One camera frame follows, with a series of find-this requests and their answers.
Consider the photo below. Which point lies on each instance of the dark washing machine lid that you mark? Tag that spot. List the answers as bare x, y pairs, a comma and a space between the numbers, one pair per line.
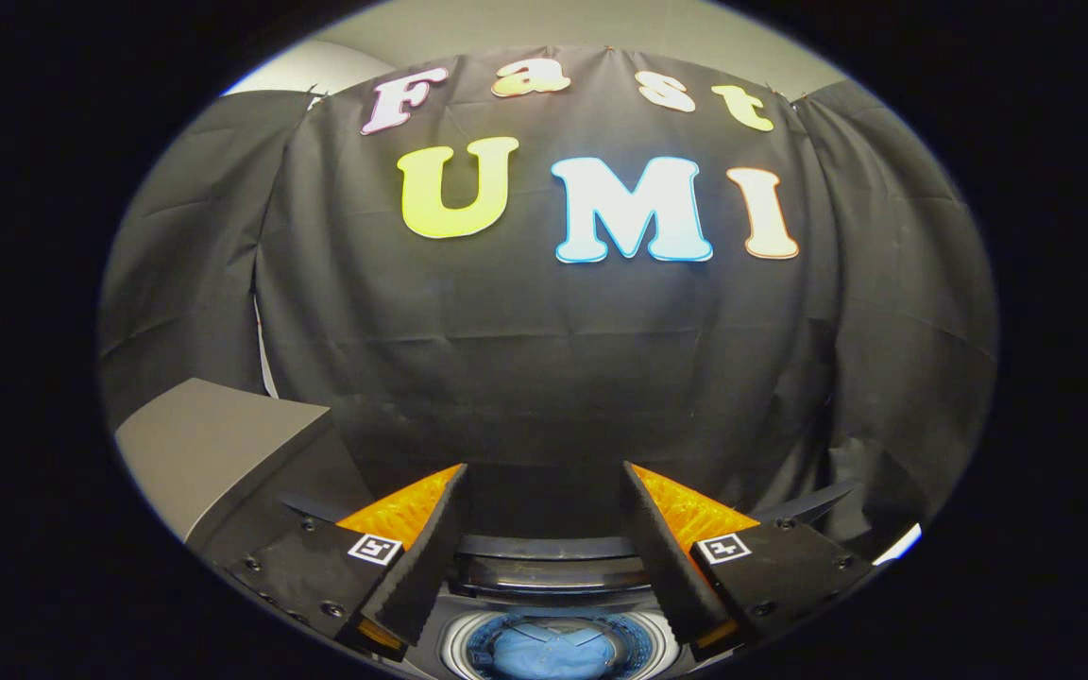
553, 567

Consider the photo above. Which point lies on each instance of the white flat board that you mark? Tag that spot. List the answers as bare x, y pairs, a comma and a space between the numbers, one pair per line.
901, 545

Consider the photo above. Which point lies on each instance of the light blue polo shirt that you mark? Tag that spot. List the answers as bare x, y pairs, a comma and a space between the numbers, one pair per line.
553, 654

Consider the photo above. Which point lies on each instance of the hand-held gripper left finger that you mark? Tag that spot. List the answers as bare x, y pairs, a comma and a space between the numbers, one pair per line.
421, 567

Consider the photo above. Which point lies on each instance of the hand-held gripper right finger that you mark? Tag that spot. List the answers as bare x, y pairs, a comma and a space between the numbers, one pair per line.
662, 567

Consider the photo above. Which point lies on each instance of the grey cabinet with dark top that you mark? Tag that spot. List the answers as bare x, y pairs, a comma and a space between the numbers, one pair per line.
213, 444

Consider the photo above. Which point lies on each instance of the grey washing machine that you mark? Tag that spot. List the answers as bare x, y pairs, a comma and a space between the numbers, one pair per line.
454, 652

